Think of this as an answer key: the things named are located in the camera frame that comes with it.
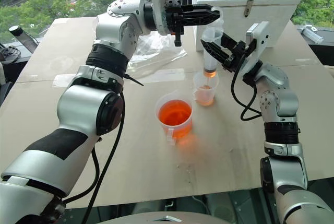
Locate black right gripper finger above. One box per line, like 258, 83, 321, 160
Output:
220, 32, 240, 53
200, 39, 232, 69

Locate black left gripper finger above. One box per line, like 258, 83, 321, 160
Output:
182, 15, 220, 28
182, 4, 221, 20

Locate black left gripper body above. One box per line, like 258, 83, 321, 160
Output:
164, 0, 184, 48

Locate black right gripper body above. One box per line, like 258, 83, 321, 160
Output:
222, 40, 247, 73

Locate large clear plastic syringe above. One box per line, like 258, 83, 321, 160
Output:
201, 6, 225, 88

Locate small clear measuring cup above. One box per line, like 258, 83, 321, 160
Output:
192, 72, 219, 107

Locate large clear measuring cup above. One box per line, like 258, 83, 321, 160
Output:
154, 92, 194, 146

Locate spare clear syringe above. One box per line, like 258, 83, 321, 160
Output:
300, 25, 325, 45

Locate clear plastic bag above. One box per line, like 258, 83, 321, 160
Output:
127, 30, 188, 72

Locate metal box latch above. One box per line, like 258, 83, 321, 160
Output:
244, 0, 254, 17

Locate white checkered lidded box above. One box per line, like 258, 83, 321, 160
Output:
192, 0, 302, 52

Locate black side table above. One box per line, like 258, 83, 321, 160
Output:
294, 24, 334, 66

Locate bottle with black cap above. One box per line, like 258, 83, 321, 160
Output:
8, 25, 40, 54

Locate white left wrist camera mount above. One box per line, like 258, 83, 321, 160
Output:
151, 0, 177, 36

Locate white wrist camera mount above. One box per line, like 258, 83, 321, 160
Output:
238, 21, 270, 77
151, 0, 177, 36

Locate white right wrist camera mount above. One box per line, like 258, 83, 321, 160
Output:
238, 21, 270, 77

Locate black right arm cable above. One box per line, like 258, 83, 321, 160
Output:
231, 53, 263, 122

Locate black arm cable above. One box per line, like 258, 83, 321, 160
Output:
231, 53, 263, 122
62, 0, 152, 224

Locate black cable tie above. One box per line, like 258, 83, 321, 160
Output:
124, 73, 145, 87

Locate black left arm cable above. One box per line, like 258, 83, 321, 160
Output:
62, 0, 152, 224

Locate black tangled cables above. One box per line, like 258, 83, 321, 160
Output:
0, 44, 21, 64

